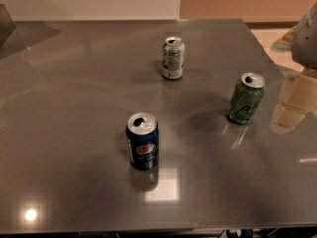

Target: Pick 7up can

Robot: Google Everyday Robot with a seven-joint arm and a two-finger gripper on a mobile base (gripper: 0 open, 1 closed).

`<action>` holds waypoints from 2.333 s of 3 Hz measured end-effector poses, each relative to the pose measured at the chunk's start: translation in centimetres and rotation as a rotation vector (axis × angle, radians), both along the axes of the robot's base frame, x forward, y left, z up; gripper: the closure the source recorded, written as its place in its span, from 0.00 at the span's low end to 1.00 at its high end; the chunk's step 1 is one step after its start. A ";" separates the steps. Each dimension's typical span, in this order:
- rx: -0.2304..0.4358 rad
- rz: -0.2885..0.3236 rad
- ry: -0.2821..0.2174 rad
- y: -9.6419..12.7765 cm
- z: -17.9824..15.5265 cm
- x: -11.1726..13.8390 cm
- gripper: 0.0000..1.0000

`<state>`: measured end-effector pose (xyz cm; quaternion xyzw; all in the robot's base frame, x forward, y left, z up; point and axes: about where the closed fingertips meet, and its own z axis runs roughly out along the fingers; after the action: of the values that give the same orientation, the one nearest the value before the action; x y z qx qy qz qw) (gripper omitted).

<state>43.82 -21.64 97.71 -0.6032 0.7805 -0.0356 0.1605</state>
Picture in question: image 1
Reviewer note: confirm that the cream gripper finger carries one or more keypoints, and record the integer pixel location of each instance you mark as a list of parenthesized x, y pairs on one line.
[(298, 97)]

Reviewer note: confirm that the green soda can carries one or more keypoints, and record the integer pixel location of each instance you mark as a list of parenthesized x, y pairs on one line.
[(248, 93)]

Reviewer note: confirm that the blue Pepsi can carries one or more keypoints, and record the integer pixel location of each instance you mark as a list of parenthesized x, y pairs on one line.
[(142, 131)]

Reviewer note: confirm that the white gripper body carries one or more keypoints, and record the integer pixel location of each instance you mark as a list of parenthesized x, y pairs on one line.
[(306, 42)]

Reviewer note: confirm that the white green 7up can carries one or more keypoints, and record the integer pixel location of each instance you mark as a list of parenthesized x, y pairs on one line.
[(173, 58)]

